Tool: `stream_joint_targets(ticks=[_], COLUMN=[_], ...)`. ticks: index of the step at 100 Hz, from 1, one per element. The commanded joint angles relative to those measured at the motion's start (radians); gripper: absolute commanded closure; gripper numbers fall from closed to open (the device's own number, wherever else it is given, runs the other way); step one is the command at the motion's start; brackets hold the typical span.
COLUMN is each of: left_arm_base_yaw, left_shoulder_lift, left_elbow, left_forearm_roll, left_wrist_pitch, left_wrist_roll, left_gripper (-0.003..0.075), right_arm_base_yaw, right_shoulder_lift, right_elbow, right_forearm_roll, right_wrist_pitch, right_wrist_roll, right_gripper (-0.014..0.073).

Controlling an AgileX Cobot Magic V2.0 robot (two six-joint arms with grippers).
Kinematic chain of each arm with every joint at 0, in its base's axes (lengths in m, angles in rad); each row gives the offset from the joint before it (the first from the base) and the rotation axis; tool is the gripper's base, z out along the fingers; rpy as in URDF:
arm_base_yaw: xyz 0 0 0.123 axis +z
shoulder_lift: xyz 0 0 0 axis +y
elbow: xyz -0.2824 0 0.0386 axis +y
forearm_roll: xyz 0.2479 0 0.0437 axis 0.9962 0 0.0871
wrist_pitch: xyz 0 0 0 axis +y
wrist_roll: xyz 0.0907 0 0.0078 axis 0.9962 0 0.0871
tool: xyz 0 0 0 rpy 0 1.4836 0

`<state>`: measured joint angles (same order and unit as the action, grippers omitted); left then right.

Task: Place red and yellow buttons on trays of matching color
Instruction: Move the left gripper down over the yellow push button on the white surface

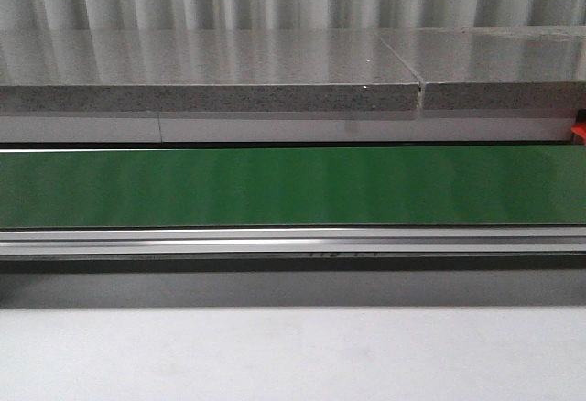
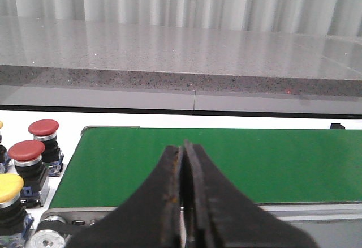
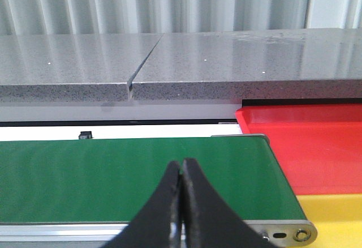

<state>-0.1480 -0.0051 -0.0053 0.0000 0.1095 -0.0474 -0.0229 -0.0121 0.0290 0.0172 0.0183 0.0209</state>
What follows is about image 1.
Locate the green conveyor belt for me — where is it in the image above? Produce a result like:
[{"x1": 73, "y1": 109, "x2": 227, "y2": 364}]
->
[{"x1": 1, "y1": 145, "x2": 585, "y2": 229}]

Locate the grey stone slab right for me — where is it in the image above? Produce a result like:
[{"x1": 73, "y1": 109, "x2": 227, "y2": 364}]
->
[{"x1": 378, "y1": 26, "x2": 585, "y2": 117}]

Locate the grey stone slab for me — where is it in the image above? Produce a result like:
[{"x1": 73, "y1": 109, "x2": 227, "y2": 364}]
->
[
  {"x1": 1, "y1": 29, "x2": 419, "y2": 113},
  {"x1": 378, "y1": 26, "x2": 585, "y2": 117}
]

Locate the grey stone slab left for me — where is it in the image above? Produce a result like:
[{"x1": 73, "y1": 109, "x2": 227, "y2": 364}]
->
[{"x1": 1, "y1": 29, "x2": 419, "y2": 113}]

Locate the red plastic tray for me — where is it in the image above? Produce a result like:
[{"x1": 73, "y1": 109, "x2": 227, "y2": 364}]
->
[{"x1": 570, "y1": 122, "x2": 586, "y2": 145}]

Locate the aluminium conveyor side rail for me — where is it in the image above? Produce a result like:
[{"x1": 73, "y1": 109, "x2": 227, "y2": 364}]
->
[{"x1": 1, "y1": 225, "x2": 585, "y2": 273}]

